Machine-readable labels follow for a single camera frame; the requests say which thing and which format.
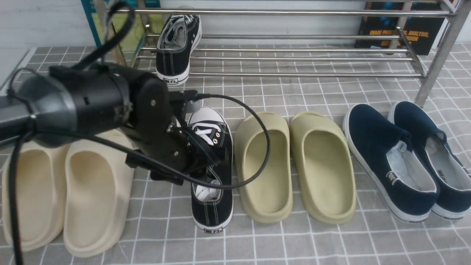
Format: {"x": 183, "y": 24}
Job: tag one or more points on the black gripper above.
{"x": 157, "y": 127}

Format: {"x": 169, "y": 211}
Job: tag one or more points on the black canvas sneaker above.
{"x": 179, "y": 38}
{"x": 212, "y": 208}

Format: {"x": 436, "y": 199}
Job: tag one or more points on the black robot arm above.
{"x": 69, "y": 104}

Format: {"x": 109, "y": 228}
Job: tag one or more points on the navy slip-on shoe left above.
{"x": 385, "y": 152}

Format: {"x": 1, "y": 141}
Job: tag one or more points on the navy slip-on shoe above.
{"x": 385, "y": 152}
{"x": 431, "y": 146}

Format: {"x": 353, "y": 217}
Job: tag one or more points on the steel shoe rack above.
{"x": 400, "y": 49}

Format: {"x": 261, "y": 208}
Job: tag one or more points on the navy slip-on shoe right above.
{"x": 431, "y": 146}

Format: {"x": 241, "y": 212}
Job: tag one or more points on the cream slipper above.
{"x": 41, "y": 194}
{"x": 98, "y": 183}

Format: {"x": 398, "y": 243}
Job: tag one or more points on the olive green slipper left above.
{"x": 269, "y": 198}

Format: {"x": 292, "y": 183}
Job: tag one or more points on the olive green slipper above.
{"x": 269, "y": 198}
{"x": 324, "y": 166}

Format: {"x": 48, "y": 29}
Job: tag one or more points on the teal green book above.
{"x": 133, "y": 37}

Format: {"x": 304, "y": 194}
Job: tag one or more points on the cream slipper far left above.
{"x": 41, "y": 194}

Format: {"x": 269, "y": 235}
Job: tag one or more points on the olive green slipper right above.
{"x": 324, "y": 166}

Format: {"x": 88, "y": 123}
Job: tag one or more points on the black orange book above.
{"x": 421, "y": 32}

